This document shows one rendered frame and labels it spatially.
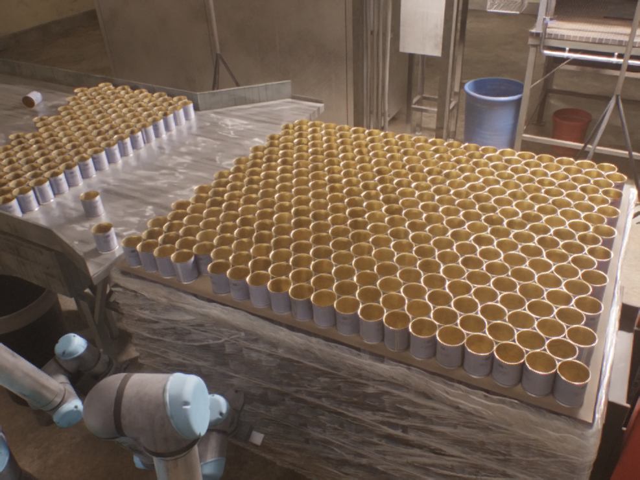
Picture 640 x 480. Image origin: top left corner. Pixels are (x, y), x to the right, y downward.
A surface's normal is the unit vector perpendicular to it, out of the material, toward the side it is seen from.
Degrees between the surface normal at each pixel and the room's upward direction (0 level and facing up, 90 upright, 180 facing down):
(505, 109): 92
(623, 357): 0
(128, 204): 0
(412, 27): 90
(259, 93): 90
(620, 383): 0
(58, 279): 90
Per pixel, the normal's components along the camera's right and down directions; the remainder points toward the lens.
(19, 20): 0.89, 0.23
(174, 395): 0.00, -0.57
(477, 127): -0.68, 0.47
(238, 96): 0.30, 0.52
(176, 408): -0.01, -0.25
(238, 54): -0.46, 0.51
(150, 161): -0.03, -0.83
